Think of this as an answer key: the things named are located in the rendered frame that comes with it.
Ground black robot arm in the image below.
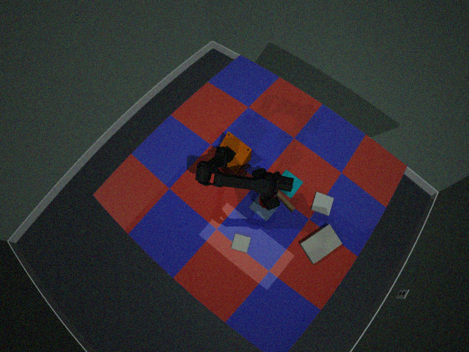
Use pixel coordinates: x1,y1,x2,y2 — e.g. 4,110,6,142
195,146,294,197

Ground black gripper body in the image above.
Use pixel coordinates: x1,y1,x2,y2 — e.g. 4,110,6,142
252,168,280,210

